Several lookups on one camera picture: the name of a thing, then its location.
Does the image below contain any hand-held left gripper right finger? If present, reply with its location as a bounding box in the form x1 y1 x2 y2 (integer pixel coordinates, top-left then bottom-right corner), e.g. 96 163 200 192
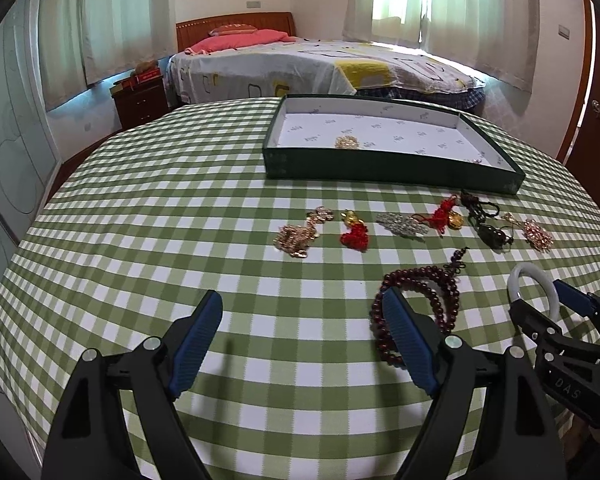
381 286 568 480

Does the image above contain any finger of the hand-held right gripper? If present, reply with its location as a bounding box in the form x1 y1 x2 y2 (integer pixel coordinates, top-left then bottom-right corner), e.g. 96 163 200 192
509 299 564 349
553 279 600 361

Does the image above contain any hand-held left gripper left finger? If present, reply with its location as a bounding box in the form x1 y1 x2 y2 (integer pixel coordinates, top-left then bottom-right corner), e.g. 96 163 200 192
40 289 224 480

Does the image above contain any white jade bangle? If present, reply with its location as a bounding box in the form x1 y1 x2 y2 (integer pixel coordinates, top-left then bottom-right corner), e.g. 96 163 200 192
507 263 562 322

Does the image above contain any dark red bead bracelet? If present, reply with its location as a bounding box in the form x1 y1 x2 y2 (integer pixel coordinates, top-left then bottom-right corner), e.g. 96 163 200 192
370 247 471 361

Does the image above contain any pink rhinestone brooch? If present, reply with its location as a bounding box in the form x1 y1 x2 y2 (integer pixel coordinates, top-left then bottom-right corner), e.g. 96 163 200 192
502 212 555 253

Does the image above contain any dark cord pendant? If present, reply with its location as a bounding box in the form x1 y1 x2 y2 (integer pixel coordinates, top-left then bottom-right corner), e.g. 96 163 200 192
459 190 517 251

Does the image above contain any silver rhinestone brooch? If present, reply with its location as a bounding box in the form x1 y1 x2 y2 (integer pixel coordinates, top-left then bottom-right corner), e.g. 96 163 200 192
376 212 429 241

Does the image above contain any red knot charm gold pendant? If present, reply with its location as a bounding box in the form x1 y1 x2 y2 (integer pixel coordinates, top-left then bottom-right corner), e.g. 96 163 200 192
412 195 465 237

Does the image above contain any rose gold chain jewellery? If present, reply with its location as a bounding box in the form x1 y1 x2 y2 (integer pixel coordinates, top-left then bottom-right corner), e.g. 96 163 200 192
272 206 336 261

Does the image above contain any green cardboard tray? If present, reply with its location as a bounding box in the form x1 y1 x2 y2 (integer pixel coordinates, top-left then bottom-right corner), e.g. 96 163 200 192
262 93 527 196

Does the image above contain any green checked tablecloth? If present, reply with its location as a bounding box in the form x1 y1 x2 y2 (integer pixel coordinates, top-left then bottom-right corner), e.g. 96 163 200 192
0 95 600 480

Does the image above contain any blue plaid bed sheet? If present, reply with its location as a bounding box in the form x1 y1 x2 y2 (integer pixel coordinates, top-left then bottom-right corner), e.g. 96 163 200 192
354 85 486 117

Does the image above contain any wooden nightstand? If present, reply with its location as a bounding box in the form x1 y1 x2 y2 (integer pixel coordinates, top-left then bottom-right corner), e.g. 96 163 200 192
111 77 171 130

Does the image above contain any frosted glass wardrobe door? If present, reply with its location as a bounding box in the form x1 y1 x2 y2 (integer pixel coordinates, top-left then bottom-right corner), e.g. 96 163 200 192
0 0 62 286

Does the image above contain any bed with patterned cover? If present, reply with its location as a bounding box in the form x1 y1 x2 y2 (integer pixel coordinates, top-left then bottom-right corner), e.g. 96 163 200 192
167 37 486 107

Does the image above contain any pale green curtain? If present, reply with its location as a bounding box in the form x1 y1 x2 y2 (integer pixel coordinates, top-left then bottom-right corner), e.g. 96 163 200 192
37 0 175 111
342 0 541 93

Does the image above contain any pink blanket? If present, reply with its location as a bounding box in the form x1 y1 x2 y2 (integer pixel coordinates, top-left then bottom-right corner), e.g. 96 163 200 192
185 29 291 56

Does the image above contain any wooden bed headboard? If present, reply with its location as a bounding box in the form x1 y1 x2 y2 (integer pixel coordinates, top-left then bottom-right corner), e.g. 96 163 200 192
176 12 299 54

